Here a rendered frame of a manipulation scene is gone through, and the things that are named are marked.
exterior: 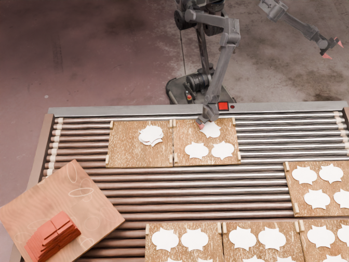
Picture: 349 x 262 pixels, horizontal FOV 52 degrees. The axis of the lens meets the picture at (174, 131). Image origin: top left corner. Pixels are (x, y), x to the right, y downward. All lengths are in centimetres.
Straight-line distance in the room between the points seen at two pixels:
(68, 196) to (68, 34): 291
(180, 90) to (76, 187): 174
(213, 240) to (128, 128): 91
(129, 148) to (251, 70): 217
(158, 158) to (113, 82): 187
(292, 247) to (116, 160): 112
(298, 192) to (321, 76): 221
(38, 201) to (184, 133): 97
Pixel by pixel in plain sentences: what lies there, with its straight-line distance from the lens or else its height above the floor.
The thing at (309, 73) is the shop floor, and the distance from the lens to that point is 424.
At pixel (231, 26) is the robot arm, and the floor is 159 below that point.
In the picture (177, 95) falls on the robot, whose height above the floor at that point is 24.
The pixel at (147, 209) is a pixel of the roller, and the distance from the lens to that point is 212.
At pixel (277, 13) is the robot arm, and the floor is 157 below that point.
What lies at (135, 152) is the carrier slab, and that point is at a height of 94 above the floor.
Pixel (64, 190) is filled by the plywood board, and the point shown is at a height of 104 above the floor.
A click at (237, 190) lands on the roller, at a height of 92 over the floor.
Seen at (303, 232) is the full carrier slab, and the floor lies 94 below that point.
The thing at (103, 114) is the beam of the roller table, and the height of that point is 91.
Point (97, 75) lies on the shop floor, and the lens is 410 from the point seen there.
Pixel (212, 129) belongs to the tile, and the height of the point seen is 94.
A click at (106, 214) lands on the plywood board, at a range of 201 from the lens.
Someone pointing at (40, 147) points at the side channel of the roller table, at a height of 95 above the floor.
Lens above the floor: 286
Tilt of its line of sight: 55 degrees down
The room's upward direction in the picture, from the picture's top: 2 degrees counter-clockwise
